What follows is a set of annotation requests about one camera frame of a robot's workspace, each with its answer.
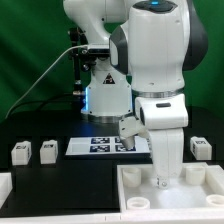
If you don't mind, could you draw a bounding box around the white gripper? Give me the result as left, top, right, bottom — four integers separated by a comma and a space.
148, 128, 184, 189

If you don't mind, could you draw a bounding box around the white square table top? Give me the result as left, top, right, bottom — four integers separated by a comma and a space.
117, 163, 224, 224

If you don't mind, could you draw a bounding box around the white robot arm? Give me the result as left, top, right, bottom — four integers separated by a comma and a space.
109, 0, 208, 189

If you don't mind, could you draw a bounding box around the white marker sheet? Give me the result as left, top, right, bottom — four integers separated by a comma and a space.
66, 136, 149, 156

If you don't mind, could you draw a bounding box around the white fixture left edge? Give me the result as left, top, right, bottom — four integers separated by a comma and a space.
0, 172, 12, 208

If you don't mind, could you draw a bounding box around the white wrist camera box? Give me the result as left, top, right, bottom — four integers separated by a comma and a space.
119, 94, 188, 149

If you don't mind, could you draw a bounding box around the black cable left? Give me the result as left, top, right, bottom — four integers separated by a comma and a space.
6, 93, 84, 118

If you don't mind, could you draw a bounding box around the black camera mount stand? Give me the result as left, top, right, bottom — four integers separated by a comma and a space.
67, 27, 98, 111

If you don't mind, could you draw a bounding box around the grey cable left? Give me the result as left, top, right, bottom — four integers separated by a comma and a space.
4, 44, 90, 120

